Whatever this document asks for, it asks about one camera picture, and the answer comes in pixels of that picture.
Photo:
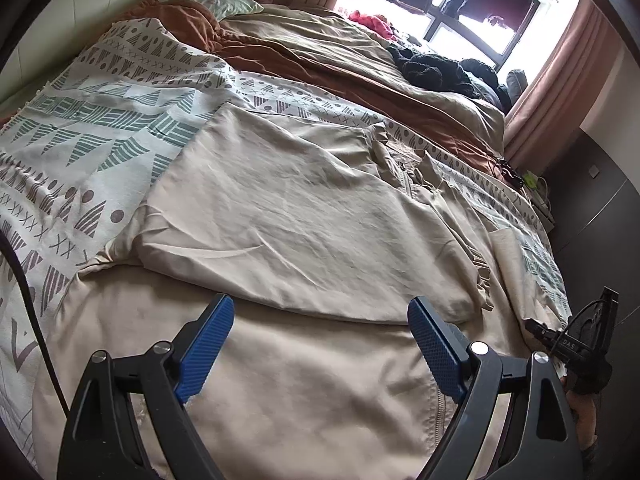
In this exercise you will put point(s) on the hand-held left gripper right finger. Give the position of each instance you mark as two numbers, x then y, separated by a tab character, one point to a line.
430	340

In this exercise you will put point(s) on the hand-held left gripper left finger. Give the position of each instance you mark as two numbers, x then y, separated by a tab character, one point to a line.
205	345

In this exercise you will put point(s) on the beige jacket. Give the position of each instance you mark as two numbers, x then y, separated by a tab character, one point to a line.
300	210

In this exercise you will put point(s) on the pile of black clothes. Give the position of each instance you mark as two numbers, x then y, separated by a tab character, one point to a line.
430	67

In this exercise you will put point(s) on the person's right hand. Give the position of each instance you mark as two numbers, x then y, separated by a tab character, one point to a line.
585	412

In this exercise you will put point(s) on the white bedside object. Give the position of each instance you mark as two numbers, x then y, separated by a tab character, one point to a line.
542	205

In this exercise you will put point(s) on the small green object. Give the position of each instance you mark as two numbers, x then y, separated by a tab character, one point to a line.
530	178

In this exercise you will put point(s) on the black sunglasses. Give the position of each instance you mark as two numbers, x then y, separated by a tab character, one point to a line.
507	172

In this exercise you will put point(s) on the white patterned blanket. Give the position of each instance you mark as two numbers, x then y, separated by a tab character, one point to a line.
100	110

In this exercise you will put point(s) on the grey cushion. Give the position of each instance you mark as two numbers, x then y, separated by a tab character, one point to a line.
516	87

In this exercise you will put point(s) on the brown duvet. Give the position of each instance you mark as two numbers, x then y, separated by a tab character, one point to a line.
300	70

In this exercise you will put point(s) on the beige duvet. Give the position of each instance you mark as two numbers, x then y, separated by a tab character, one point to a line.
325	35

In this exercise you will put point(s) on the red cloth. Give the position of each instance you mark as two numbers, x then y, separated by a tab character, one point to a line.
370	22

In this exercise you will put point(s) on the pale green pillow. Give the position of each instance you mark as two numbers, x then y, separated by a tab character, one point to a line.
225	2

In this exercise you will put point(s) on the cream padded headboard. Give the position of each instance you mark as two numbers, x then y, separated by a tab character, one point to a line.
75	0

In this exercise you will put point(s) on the white wall socket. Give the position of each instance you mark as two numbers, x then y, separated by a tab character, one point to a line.
594	171

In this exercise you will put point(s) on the dark window frame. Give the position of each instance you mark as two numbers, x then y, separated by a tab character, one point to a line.
435	22

